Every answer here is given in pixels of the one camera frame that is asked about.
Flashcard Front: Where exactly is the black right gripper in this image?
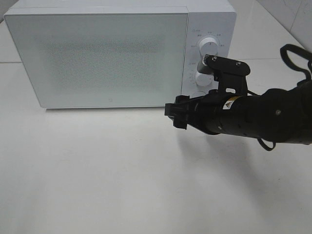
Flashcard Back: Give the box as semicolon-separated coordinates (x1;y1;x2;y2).
165;73;247;134

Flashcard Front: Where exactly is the round white door button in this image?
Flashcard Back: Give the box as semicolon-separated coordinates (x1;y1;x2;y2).
191;91;206;98

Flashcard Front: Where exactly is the white microwave knob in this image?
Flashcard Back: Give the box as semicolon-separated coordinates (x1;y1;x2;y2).
195;72;214;87
198;37;219;56

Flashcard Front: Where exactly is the white microwave door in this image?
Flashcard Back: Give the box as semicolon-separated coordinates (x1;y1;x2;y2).
6;14;187;108

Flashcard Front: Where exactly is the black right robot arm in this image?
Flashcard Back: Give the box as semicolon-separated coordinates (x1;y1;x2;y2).
164;74;312;144

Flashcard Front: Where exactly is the white microwave oven body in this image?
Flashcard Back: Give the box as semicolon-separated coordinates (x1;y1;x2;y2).
4;0;236;96

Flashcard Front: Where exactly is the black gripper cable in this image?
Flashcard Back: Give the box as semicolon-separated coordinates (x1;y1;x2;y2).
246;43;312;152

